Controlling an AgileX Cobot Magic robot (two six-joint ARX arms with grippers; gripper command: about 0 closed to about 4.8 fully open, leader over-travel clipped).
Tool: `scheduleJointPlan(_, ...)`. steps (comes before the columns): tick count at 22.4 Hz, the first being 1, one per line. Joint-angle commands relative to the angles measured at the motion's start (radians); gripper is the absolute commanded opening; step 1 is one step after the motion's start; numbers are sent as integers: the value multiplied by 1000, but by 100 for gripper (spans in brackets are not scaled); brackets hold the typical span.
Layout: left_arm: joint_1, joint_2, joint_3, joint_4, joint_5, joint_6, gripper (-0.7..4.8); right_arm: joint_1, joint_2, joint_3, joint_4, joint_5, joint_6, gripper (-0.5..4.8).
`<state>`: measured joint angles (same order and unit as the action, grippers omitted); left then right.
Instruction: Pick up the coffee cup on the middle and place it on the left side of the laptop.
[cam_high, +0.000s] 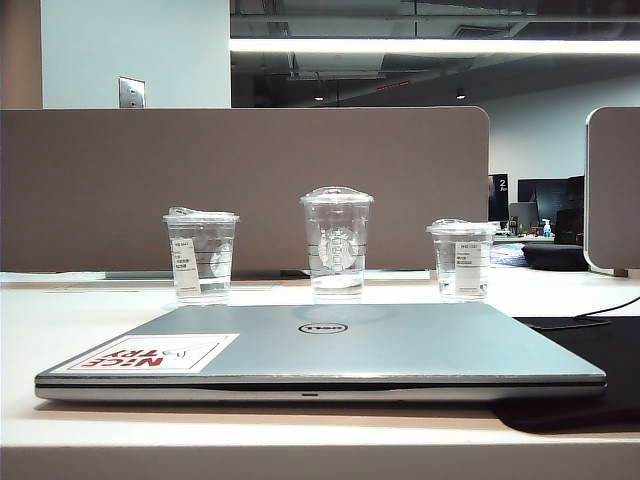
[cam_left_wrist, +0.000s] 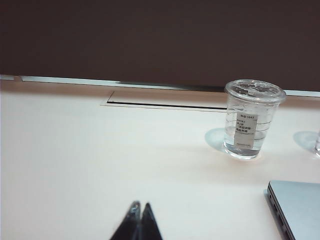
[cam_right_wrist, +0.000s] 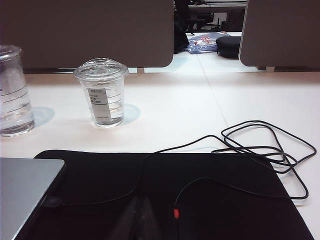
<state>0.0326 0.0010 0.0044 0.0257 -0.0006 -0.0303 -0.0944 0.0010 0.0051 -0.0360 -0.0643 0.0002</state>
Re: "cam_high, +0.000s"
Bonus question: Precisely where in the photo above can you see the tall clear Starbucks cup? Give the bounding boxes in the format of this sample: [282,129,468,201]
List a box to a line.
[298,186,376,303]

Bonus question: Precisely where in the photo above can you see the silver Dell laptop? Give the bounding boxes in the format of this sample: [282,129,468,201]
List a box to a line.
[33,302,609,404]

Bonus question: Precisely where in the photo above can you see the clear cup with long label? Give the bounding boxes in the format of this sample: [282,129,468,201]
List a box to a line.
[161,205,241,306]

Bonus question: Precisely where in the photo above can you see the small clear cup with label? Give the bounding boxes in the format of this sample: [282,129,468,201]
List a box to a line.
[424,217,500,304]

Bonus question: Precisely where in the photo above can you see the black sign with numeral two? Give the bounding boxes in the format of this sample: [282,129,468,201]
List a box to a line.
[488,173,510,222]

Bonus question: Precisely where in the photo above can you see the white red Nice Try sticker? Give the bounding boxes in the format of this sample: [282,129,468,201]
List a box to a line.
[67,333,240,374]

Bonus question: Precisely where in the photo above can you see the long ceiling light strip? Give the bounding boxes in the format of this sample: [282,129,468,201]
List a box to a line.
[229,37,640,54]

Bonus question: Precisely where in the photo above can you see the wide brown desk divider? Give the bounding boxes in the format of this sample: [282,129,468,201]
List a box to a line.
[0,105,491,275]

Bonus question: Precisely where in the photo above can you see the black computer monitor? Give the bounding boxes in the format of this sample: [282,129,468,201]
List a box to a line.
[517,175,585,222]

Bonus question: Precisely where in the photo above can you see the black round cushion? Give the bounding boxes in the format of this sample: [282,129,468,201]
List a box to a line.
[521,242,589,272]

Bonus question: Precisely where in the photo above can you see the black office chair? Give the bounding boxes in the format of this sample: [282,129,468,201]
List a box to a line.
[554,208,585,246]

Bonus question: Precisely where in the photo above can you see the narrow brown desk divider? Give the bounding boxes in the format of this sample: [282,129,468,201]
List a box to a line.
[584,105,640,277]

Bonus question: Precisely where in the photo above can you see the black mouse pad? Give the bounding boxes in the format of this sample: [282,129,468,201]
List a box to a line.
[492,314,640,434]

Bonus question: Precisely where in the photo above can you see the metal wall switch plate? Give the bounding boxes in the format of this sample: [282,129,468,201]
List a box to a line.
[118,76,147,109]

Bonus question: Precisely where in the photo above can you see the thin black desk cable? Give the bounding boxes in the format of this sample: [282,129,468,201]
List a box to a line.
[582,294,640,319]

